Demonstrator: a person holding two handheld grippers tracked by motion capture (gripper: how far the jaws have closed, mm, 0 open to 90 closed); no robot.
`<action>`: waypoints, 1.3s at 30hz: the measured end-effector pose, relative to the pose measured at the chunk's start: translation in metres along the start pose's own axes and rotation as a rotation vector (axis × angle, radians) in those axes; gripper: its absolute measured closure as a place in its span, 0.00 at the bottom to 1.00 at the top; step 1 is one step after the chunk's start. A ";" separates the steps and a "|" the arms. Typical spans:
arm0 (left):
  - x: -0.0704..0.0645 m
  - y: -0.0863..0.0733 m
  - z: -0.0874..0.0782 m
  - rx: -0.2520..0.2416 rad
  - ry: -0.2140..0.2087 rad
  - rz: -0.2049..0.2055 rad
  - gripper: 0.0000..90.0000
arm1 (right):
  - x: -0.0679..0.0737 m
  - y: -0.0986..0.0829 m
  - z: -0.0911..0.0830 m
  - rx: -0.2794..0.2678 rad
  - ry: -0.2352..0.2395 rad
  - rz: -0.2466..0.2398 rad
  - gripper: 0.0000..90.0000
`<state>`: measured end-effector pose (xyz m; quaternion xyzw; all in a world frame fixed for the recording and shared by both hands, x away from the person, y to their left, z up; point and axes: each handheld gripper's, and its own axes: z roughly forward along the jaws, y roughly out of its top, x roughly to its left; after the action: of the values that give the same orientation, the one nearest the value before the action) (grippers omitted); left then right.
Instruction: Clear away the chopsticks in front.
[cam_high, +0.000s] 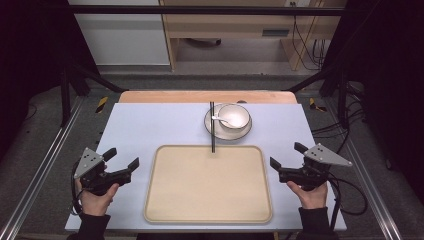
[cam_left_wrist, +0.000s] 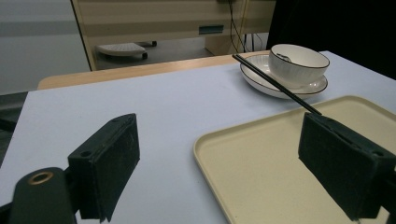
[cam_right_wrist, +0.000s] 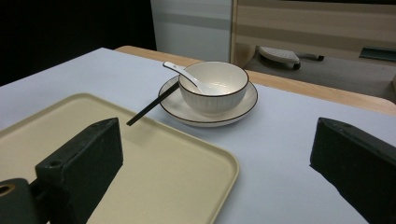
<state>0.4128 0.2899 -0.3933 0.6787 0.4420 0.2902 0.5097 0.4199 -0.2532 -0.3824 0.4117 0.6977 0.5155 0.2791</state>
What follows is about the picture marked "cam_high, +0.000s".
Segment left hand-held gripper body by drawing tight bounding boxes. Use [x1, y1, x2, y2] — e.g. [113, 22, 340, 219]
[73, 147, 132, 196]

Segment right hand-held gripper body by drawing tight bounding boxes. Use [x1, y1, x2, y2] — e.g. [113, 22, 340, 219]
[279, 143, 353, 192]

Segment person's right hand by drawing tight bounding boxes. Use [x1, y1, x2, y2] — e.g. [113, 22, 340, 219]
[287, 180, 329, 210]

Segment person's left hand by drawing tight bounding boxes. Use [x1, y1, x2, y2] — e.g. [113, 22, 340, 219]
[74, 179, 120, 217]

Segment yellow black floor tape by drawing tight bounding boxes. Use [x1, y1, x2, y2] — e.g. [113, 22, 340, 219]
[308, 97, 328, 113]
[95, 96, 110, 115]

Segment white dark-rimmed plate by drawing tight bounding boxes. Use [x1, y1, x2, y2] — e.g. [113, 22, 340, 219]
[203, 103, 253, 142]

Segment white dark-rimmed bowl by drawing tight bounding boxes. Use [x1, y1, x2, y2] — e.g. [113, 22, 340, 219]
[217, 103, 252, 131]

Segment white ceramic spoon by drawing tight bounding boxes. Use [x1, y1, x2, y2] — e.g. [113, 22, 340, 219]
[211, 114, 246, 129]

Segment black metal stand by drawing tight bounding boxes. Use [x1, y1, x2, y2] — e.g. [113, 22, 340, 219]
[59, 62, 129, 128]
[285, 63, 352, 130]

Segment black chopstick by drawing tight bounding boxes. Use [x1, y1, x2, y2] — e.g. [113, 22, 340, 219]
[209, 101, 215, 154]
[211, 101, 217, 154]

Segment beige plastic tray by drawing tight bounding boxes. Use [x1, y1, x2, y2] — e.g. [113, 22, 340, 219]
[143, 144, 274, 224]

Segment white cabinet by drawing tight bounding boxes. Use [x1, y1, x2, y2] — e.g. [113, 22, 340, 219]
[67, 0, 171, 66]

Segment dark curtain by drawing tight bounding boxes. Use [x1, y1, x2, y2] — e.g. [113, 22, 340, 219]
[0, 0, 100, 161]
[321, 0, 424, 198]

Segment wooden desk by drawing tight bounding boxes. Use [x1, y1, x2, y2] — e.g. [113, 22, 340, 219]
[159, 0, 348, 72]

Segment left hand-held gripper cable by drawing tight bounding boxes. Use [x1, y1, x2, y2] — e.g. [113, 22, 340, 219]
[69, 159, 84, 216]

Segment hand-held gripper cable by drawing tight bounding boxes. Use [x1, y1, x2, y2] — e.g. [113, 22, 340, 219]
[69, 159, 84, 216]
[328, 175, 368, 232]

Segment right hand-held gripper cable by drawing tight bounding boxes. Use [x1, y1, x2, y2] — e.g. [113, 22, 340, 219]
[328, 175, 368, 232]

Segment aluminium floor rail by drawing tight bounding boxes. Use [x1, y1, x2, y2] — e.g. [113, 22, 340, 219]
[0, 95, 85, 240]
[323, 99, 405, 240]

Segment black cables on floor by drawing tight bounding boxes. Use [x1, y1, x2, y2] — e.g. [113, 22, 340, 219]
[311, 81, 366, 155]

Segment black cables under desk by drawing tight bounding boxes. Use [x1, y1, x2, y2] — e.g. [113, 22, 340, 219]
[290, 2, 327, 72]

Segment black horizontal frame bar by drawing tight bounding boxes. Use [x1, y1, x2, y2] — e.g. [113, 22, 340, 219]
[66, 4, 348, 17]

